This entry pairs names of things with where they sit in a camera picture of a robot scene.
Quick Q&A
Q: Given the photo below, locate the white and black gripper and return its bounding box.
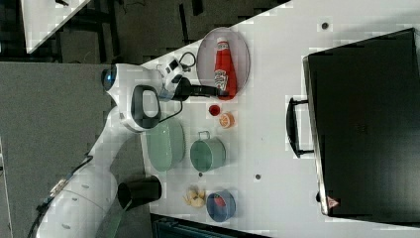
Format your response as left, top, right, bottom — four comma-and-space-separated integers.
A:
157, 58, 236, 101

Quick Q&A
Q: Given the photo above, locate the red ketchup bottle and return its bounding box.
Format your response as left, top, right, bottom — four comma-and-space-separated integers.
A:
214, 37, 237, 100

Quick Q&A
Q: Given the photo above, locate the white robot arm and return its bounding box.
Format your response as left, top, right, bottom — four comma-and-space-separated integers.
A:
27, 59, 229, 238

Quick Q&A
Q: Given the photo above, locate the round grey plate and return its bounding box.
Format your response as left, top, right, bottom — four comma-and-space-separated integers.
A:
196, 28, 250, 95

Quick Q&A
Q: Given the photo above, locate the small red toy tomato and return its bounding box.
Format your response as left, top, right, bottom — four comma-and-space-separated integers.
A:
209, 105, 221, 116

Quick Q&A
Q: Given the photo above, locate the toy orange slice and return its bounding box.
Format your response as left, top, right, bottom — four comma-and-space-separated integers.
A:
219, 112, 235, 129

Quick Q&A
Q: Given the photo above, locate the green oval colander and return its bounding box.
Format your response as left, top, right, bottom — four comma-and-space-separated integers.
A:
146, 118, 185, 172

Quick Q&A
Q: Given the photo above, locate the toy peeled banana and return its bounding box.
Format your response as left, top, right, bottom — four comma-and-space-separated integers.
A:
183, 186, 206, 208

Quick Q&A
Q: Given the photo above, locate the toy strawberry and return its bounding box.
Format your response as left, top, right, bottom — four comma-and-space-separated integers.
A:
213, 194, 226, 207

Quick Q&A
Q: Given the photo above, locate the blue bowl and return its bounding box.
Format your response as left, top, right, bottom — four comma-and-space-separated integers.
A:
206, 189, 236, 222

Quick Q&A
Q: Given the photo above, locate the black cylinder cup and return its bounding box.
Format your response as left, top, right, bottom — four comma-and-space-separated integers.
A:
117, 176, 162, 209

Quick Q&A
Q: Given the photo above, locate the white side table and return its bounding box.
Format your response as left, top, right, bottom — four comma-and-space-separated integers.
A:
20, 0, 91, 54

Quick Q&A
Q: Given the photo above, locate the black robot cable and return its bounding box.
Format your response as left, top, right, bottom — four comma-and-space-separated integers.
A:
155, 51, 197, 124

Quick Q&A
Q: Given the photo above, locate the green pot with handle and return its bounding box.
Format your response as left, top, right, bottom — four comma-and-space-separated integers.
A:
190, 131, 226, 173

